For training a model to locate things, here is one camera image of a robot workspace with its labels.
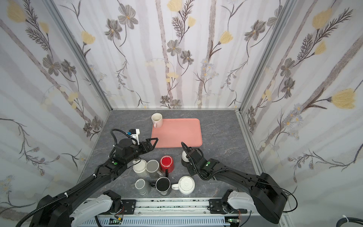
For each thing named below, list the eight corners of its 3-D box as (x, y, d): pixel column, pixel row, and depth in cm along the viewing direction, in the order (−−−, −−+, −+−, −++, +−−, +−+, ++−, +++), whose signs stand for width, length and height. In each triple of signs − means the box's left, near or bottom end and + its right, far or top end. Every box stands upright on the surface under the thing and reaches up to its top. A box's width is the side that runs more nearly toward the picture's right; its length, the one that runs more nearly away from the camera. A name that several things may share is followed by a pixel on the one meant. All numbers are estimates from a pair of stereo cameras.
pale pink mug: (151, 131, 107) (149, 123, 100) (153, 120, 114) (151, 112, 107) (161, 131, 107) (160, 124, 100) (163, 120, 114) (162, 112, 107)
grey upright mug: (148, 178, 86) (144, 172, 77) (150, 166, 90) (146, 159, 82) (161, 178, 86) (159, 172, 77) (162, 166, 90) (160, 159, 82)
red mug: (161, 172, 88) (159, 167, 81) (162, 161, 93) (160, 155, 86) (173, 172, 88) (173, 167, 81) (174, 161, 93) (173, 155, 86)
